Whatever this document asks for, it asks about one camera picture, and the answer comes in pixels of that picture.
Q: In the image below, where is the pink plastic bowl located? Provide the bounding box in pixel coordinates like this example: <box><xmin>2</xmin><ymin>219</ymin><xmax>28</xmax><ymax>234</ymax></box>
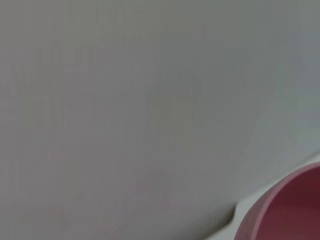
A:
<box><xmin>234</xmin><ymin>161</ymin><xmax>320</xmax><ymax>240</ymax></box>

